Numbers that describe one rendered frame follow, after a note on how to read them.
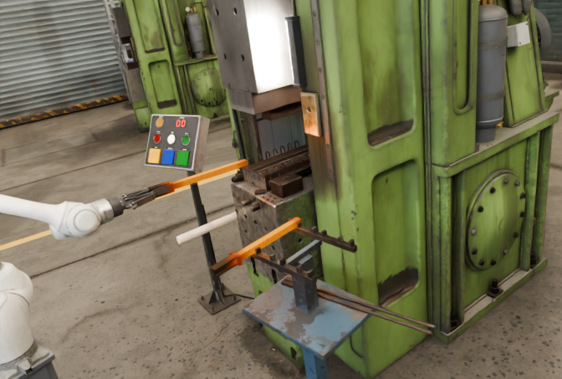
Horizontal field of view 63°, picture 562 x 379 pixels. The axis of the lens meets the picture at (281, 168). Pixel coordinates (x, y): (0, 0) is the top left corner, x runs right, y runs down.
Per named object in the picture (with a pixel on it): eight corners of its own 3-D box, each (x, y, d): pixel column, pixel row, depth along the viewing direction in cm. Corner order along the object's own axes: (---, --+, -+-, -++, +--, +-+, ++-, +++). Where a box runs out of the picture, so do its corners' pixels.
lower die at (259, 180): (267, 192, 206) (263, 174, 203) (243, 180, 222) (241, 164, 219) (337, 162, 227) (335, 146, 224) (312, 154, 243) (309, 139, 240)
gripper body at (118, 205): (109, 213, 179) (132, 205, 184) (115, 221, 173) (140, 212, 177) (104, 197, 177) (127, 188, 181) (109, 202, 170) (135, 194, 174)
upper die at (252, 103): (254, 115, 193) (251, 92, 190) (231, 108, 209) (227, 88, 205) (330, 91, 214) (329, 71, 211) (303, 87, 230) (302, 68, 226)
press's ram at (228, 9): (269, 95, 179) (253, -14, 164) (222, 86, 209) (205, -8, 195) (349, 73, 200) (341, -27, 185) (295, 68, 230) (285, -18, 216)
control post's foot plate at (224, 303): (212, 317, 273) (208, 304, 270) (196, 299, 291) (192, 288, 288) (242, 300, 284) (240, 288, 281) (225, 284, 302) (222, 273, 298)
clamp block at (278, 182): (282, 199, 197) (280, 185, 194) (271, 193, 203) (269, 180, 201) (304, 189, 203) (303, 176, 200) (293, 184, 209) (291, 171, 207)
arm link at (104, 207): (101, 228, 170) (117, 222, 173) (94, 207, 166) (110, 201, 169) (94, 221, 177) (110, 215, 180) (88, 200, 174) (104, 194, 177)
